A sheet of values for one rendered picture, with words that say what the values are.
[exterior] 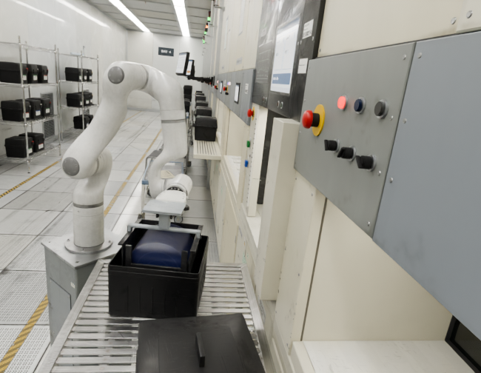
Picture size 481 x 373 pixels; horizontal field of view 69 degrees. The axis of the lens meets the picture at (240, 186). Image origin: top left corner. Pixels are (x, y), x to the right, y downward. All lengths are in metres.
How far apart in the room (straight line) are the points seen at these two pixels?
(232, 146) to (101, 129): 1.90
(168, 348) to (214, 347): 0.11
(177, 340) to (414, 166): 0.70
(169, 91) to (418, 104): 0.96
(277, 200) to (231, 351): 0.40
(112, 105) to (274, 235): 0.76
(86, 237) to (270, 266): 0.83
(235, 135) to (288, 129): 2.24
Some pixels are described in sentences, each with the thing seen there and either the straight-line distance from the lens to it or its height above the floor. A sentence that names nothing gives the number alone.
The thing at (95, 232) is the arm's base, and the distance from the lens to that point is 1.58.
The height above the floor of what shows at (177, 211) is 1.09.
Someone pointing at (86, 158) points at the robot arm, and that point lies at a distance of 1.43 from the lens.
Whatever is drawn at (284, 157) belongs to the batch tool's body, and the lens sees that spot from 0.94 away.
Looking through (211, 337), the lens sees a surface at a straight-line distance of 0.97.
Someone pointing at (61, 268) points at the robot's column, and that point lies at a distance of 1.62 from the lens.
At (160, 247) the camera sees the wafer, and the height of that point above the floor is 0.98.
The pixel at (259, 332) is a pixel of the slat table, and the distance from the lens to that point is 1.17.
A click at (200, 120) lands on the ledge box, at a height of 1.03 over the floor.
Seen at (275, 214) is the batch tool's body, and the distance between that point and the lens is 0.98.
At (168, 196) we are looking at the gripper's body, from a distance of 1.23.
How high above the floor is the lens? 1.49
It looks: 16 degrees down
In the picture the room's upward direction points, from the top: 6 degrees clockwise
